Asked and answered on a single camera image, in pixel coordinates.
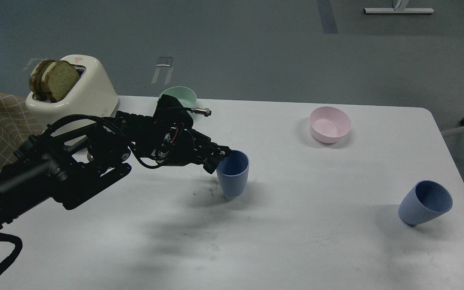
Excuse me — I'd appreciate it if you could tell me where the pink plastic bowl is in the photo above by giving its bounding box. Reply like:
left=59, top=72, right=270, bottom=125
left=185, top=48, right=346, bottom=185
left=309, top=106, right=352, bottom=144

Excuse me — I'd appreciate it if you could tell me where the white desk base foot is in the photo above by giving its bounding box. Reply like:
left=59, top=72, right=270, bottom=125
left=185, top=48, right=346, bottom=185
left=363, top=0, right=435, bottom=15

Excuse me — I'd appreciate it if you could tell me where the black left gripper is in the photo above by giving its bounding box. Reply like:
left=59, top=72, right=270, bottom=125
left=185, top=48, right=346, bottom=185
left=152, top=129, right=232, bottom=174

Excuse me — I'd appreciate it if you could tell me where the toast slice front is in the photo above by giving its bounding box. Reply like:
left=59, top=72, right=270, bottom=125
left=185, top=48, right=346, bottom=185
left=40, top=60, right=80, bottom=103

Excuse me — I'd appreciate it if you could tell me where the green plastic bowl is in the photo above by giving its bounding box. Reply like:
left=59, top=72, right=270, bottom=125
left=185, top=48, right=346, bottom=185
left=159, top=86, right=197, bottom=107

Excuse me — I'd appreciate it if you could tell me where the toast slice back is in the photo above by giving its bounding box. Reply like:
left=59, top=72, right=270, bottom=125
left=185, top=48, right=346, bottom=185
left=28, top=59, right=56, bottom=101

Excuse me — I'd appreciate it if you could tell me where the blue cup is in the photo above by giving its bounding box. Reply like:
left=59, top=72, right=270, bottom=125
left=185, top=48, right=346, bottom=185
left=398, top=180, right=453, bottom=226
left=217, top=150, right=250, bottom=198

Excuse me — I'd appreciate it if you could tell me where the metal floor bracket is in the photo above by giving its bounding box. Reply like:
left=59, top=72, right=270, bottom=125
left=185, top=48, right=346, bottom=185
left=150, top=56, right=174, bottom=85

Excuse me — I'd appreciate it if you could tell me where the cream white toaster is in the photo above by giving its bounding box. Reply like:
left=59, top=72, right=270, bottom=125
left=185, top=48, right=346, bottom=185
left=26, top=54, right=118, bottom=130

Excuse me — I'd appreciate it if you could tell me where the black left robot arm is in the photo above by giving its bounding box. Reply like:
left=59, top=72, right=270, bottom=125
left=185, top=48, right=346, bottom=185
left=0, top=94, right=231, bottom=276

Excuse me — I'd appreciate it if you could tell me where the toast slice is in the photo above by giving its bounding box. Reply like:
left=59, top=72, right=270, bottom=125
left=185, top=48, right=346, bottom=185
left=40, top=60, right=80, bottom=103
left=28, top=59, right=56, bottom=101

